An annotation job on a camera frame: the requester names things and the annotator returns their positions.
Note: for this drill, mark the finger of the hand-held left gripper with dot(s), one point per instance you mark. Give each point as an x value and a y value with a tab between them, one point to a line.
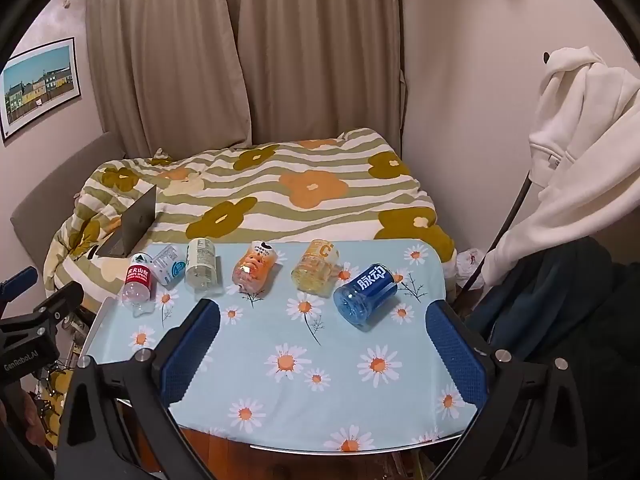
17	282
62	301

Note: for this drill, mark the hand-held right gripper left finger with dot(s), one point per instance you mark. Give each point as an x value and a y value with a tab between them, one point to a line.
192	350

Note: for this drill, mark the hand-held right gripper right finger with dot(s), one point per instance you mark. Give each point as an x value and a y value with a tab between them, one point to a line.
457	355

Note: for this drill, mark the red label clear plastic cup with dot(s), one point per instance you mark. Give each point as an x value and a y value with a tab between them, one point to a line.
139	280

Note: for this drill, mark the pale label clear plastic cup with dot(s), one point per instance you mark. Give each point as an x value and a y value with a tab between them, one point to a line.
201	266

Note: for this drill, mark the white blue label plastic cup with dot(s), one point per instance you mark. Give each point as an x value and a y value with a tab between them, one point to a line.
167	266

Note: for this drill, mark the orange pink plastic cup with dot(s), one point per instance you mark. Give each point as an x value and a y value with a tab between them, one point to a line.
255	267

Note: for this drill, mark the yellow plastic cup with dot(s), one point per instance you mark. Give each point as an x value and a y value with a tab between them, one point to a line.
315	266

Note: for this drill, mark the yellow object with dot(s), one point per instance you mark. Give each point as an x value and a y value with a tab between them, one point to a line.
52	400

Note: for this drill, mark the white plastic bag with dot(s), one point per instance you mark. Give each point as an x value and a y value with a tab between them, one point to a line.
470	262

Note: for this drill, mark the grey padded headboard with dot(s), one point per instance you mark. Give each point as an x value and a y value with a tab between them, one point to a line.
60	185

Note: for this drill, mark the dark jacket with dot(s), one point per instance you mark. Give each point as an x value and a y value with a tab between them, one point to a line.
550	300

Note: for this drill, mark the grey laptop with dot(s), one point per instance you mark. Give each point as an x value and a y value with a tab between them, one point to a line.
135	220

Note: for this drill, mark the light blue daisy tablecloth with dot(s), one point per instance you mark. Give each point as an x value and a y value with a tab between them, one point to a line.
300	330

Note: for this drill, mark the black rod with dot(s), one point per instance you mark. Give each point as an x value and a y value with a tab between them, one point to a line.
505	230

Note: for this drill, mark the striped floral blanket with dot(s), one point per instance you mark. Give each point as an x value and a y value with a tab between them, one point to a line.
300	205

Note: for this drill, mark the white hoodie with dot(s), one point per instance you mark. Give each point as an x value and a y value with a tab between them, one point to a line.
575	160

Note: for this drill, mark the beige curtain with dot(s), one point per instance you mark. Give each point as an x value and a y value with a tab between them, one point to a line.
320	50
165	60

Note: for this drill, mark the framed wall poster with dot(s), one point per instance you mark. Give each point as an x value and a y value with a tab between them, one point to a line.
40	85

